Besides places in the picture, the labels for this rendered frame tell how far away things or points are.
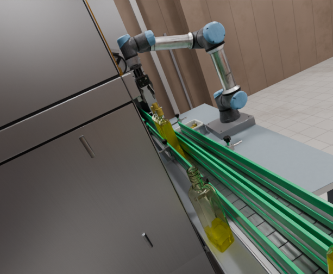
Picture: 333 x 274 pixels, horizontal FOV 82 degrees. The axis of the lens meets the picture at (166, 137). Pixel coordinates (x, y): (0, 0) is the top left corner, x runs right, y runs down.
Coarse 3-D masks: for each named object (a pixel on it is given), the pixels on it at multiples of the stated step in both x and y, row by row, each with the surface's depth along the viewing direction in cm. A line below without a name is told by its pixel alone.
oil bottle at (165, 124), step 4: (160, 120) 108; (164, 120) 106; (168, 120) 107; (160, 124) 107; (164, 124) 106; (168, 124) 107; (164, 128) 107; (168, 128) 107; (172, 128) 108; (164, 132) 108; (168, 132) 108; (172, 132) 109; (168, 136) 109; (172, 136) 109; (176, 136) 110; (168, 140) 110; (172, 140) 110; (176, 140) 111; (172, 144) 111; (176, 144) 111; (176, 148) 112; (180, 148) 113
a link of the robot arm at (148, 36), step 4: (144, 32) 99; (148, 32) 99; (152, 32) 100; (136, 36) 99; (140, 36) 99; (144, 36) 99; (148, 36) 99; (152, 36) 100; (136, 40) 98; (140, 40) 99; (144, 40) 99; (148, 40) 100; (152, 40) 101; (136, 44) 99; (140, 44) 99; (144, 44) 100; (148, 44) 101; (152, 44) 103; (140, 48) 101; (144, 48) 103
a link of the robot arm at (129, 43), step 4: (124, 36) 96; (128, 36) 97; (120, 40) 97; (124, 40) 97; (128, 40) 97; (132, 40) 98; (120, 44) 98; (124, 44) 97; (128, 44) 98; (132, 44) 98; (120, 48) 99; (124, 48) 98; (128, 48) 98; (132, 48) 99; (136, 48) 100; (124, 52) 99; (128, 52) 99; (132, 52) 99; (136, 52) 102; (124, 56) 100; (128, 56) 99; (132, 56) 100
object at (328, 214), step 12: (192, 132) 112; (204, 144) 103; (216, 144) 87; (228, 156) 82; (240, 156) 72; (240, 168) 76; (252, 168) 67; (264, 168) 61; (264, 180) 64; (276, 180) 58; (288, 180) 53; (276, 192) 61; (288, 192) 55; (300, 192) 50; (300, 204) 52; (312, 204) 48; (324, 204) 44; (312, 216) 50; (324, 216) 47
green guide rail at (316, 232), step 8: (184, 136) 107; (192, 144) 96; (200, 152) 89; (216, 160) 75; (224, 168) 71; (240, 176) 62; (248, 184) 59; (256, 192) 56; (264, 192) 53; (272, 200) 50; (280, 208) 48; (288, 208) 46; (288, 216) 47; (296, 216) 44; (304, 224) 42; (312, 232) 41; (320, 232) 39; (320, 240) 40; (328, 240) 38
